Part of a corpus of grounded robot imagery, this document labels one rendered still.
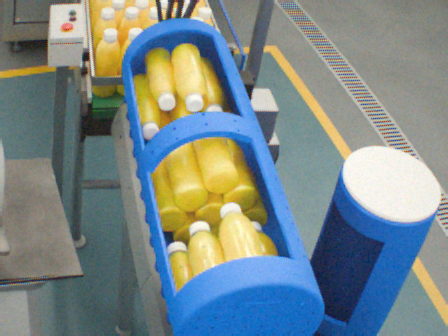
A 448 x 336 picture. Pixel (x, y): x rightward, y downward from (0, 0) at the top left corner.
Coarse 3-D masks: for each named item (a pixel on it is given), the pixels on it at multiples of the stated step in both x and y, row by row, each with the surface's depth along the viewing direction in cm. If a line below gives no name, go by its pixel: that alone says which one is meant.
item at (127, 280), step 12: (120, 264) 248; (132, 264) 244; (120, 276) 250; (132, 276) 247; (120, 288) 252; (132, 288) 251; (120, 300) 255; (132, 300) 256; (120, 312) 259; (132, 312) 260; (120, 324) 264
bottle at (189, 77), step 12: (180, 48) 193; (192, 48) 193; (180, 60) 190; (192, 60) 189; (180, 72) 187; (192, 72) 186; (180, 84) 185; (192, 84) 183; (204, 84) 185; (180, 96) 185; (204, 96) 186
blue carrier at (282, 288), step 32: (160, 32) 192; (192, 32) 199; (128, 64) 195; (224, 64) 186; (128, 96) 189; (192, 128) 163; (224, 128) 164; (256, 128) 172; (160, 160) 165; (256, 160) 184; (160, 224) 155; (288, 224) 150; (160, 256) 151; (256, 256) 138; (288, 256) 163; (192, 288) 137; (224, 288) 133; (256, 288) 134; (288, 288) 136; (192, 320) 137; (224, 320) 138; (256, 320) 140; (288, 320) 143; (320, 320) 145
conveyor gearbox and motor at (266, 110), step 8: (256, 96) 240; (264, 96) 241; (272, 96) 242; (256, 104) 237; (264, 104) 238; (272, 104) 238; (256, 112) 236; (264, 112) 236; (272, 112) 237; (264, 120) 238; (272, 120) 239; (264, 128) 240; (272, 128) 241; (264, 136) 243; (272, 136) 244; (272, 144) 249; (272, 152) 251; (272, 160) 253
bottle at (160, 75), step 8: (160, 48) 199; (152, 56) 197; (160, 56) 196; (168, 56) 198; (152, 64) 195; (160, 64) 194; (168, 64) 195; (152, 72) 193; (160, 72) 191; (168, 72) 192; (152, 80) 191; (160, 80) 189; (168, 80) 189; (152, 88) 190; (160, 88) 188; (168, 88) 188; (152, 96) 191; (160, 96) 188
